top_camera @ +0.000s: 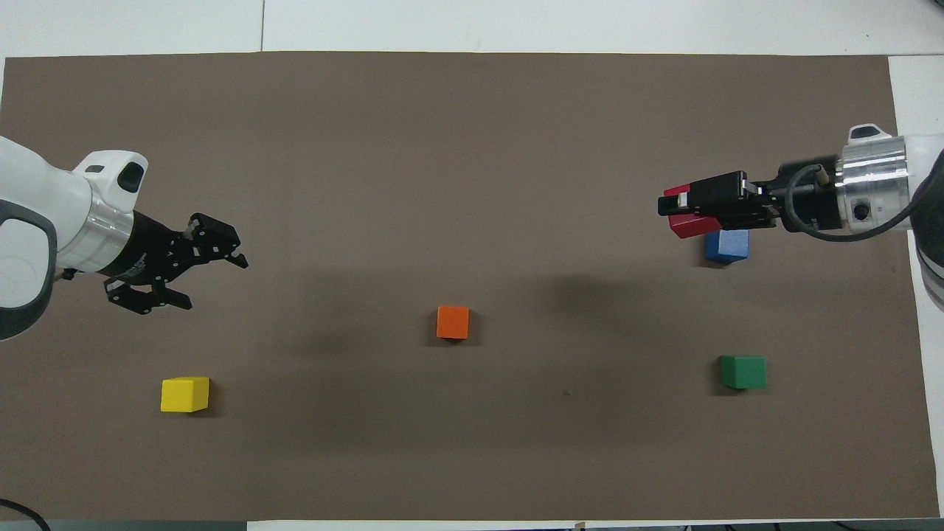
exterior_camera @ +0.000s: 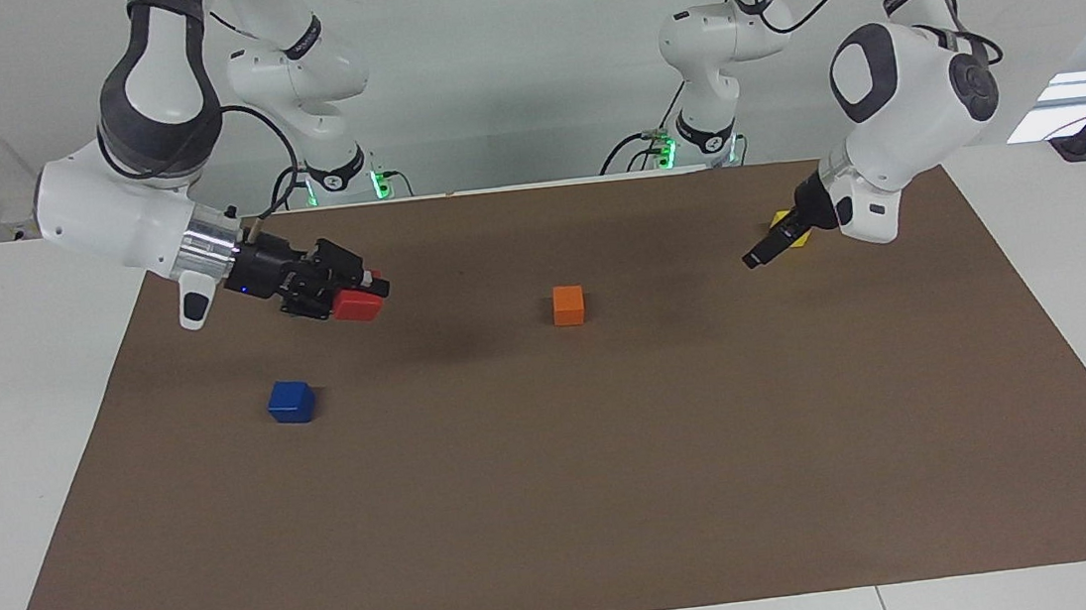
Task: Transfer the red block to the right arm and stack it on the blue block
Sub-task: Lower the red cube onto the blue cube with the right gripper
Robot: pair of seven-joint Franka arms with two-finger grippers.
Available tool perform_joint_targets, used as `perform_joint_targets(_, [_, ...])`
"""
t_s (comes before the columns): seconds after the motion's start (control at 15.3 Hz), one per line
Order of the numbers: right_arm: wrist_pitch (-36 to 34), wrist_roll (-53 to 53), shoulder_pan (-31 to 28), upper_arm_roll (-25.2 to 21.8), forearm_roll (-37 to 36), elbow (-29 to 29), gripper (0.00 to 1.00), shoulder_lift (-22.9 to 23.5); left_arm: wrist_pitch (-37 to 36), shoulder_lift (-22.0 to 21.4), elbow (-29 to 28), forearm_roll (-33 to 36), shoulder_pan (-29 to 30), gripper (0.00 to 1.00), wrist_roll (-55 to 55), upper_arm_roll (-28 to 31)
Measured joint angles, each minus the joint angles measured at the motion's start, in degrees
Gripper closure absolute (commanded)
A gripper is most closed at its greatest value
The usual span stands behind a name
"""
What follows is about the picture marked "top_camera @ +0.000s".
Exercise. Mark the green wooden block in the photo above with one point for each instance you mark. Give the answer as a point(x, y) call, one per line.
point(743, 372)

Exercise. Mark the red wooden block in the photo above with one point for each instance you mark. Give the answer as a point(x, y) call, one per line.
point(689, 227)

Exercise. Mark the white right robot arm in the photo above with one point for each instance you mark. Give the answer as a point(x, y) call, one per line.
point(885, 184)

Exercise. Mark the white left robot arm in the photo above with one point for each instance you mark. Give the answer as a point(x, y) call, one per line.
point(37, 221)

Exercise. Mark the blue wooden block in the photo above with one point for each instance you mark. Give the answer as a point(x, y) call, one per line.
point(729, 247)

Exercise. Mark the yellow wooden block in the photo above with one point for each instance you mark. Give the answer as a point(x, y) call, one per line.
point(184, 394)

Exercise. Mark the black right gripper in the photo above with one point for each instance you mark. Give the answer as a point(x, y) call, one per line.
point(807, 206)

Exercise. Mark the brown paper mat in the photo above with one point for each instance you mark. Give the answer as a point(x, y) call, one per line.
point(472, 442)

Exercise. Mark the orange wooden block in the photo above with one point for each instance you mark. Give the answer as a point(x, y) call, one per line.
point(453, 322)

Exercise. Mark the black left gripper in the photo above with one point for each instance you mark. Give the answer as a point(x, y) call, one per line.
point(144, 254)

